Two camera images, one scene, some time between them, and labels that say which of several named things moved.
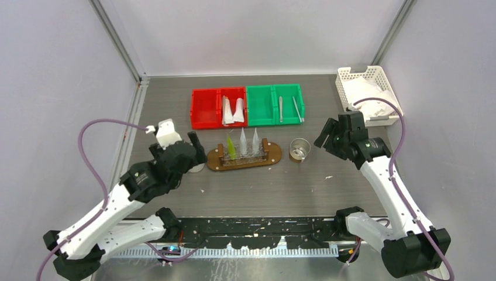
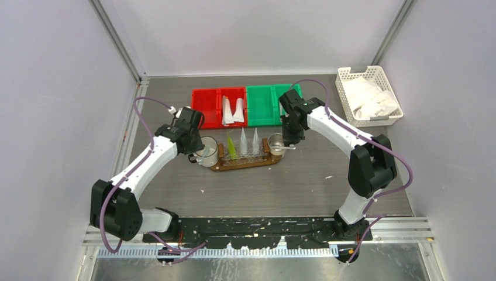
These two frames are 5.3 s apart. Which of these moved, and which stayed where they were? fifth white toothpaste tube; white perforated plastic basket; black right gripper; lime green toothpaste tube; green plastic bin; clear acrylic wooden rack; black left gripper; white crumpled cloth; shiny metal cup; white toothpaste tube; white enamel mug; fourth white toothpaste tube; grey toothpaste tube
Moved: black right gripper; white enamel mug; black left gripper; shiny metal cup
Stayed: lime green toothpaste tube; white crumpled cloth; grey toothpaste tube; white toothpaste tube; fifth white toothpaste tube; white perforated plastic basket; clear acrylic wooden rack; fourth white toothpaste tube; green plastic bin
